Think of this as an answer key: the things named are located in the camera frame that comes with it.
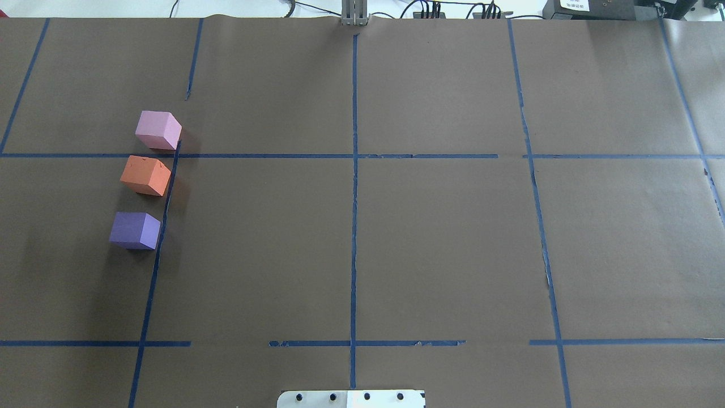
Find orange foam cube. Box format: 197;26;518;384
120;155;171;197

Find pink foam cube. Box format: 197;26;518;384
135;110;183;151

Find purple foam cube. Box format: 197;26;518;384
109;212;161;250

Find black box with label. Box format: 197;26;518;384
541;0;697;21

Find aluminium profile post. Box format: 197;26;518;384
341;0;369;26

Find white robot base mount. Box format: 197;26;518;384
276;389;427;407

